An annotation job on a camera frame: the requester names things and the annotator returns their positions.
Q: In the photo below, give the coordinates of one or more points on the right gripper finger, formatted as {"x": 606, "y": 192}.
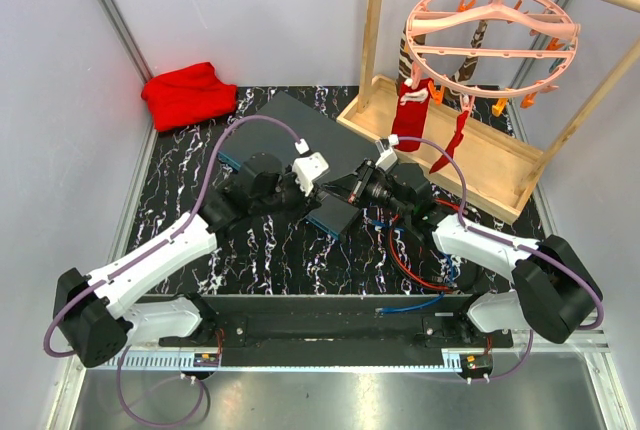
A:
{"x": 346, "y": 197}
{"x": 351, "y": 182}

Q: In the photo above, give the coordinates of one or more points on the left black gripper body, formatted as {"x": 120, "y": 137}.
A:
{"x": 288, "y": 197}

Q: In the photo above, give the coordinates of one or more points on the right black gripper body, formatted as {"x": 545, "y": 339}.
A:
{"x": 376, "y": 190}

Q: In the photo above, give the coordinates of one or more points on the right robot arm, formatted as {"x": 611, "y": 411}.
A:
{"x": 552, "y": 291}

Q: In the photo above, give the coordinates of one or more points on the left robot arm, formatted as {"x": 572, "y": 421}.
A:
{"x": 101, "y": 313}

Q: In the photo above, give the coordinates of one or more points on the red sock right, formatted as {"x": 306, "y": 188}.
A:
{"x": 455, "y": 141}

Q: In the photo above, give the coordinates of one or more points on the red sock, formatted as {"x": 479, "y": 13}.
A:
{"x": 412, "y": 108}
{"x": 455, "y": 141}

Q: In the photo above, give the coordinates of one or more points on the red sock left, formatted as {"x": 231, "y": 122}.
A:
{"x": 412, "y": 108}

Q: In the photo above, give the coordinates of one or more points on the brown striped sock front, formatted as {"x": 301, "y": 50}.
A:
{"x": 405, "y": 61}

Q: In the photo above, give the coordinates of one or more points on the red folded cloth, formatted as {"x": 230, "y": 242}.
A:
{"x": 188, "y": 96}

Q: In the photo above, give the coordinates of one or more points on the pink round clip hanger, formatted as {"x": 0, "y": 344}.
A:
{"x": 457, "y": 43}

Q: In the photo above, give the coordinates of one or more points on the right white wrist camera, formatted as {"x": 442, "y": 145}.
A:
{"x": 387, "y": 155}

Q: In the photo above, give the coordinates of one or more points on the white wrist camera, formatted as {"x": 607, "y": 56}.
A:
{"x": 309, "y": 169}
{"x": 387, "y": 155}

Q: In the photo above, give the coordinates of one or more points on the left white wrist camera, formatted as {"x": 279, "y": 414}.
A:
{"x": 309, "y": 169}

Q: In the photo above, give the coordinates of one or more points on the dark blue network switch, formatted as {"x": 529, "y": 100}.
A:
{"x": 343, "y": 150}

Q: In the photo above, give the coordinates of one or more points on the wooden drying rack frame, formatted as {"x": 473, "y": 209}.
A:
{"x": 504, "y": 171}

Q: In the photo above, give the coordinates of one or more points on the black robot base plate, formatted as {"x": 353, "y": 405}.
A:
{"x": 342, "y": 333}

